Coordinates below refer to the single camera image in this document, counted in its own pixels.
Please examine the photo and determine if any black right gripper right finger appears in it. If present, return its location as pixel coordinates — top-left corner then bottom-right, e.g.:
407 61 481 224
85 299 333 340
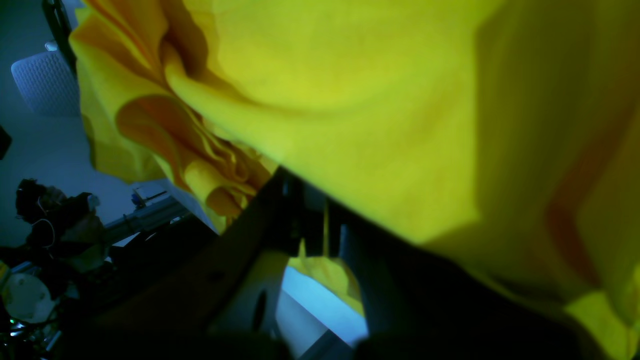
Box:
327 200 604 360

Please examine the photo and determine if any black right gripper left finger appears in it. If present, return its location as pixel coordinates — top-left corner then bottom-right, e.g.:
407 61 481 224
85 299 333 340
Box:
60 168 326 360

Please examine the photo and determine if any yellow T-shirt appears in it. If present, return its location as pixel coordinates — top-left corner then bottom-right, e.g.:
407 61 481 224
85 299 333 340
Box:
70 0 639 360

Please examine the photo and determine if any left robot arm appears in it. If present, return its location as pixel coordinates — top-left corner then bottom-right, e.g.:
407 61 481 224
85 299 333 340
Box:
1 178 218 360

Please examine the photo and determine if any white mesh chair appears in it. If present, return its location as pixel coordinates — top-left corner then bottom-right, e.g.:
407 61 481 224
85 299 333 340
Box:
10 51 81 118

